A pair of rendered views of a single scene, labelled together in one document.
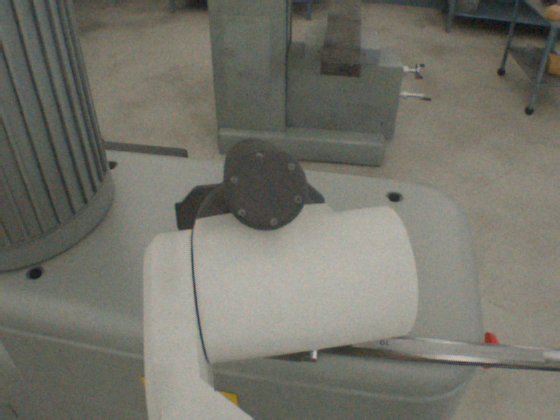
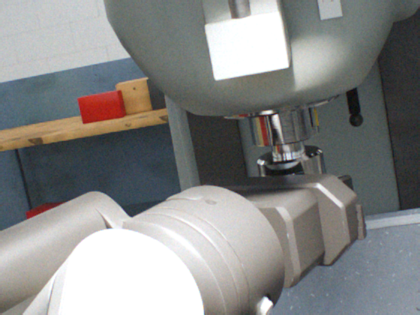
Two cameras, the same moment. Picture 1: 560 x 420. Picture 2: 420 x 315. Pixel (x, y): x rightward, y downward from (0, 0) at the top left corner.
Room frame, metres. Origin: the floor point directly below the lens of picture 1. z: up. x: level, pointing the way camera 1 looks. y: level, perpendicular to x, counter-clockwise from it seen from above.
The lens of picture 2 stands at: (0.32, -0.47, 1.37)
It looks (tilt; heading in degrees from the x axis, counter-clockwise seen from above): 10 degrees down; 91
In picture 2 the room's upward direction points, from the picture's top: 11 degrees counter-clockwise
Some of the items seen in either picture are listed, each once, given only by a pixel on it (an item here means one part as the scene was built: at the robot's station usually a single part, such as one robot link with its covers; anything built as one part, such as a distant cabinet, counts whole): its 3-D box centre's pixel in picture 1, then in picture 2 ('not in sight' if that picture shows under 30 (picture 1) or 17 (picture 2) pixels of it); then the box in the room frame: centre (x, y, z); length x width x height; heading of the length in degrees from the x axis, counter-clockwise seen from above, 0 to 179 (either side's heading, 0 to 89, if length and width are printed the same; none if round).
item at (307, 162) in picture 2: not in sight; (289, 160); (0.37, 0.03, 1.26); 0.05 x 0.05 x 0.01
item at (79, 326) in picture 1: (239, 288); not in sight; (0.37, 0.04, 1.81); 0.47 x 0.26 x 0.16; 80
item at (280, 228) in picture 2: not in sight; (234, 249); (0.32, -0.05, 1.23); 0.13 x 0.12 x 0.10; 147
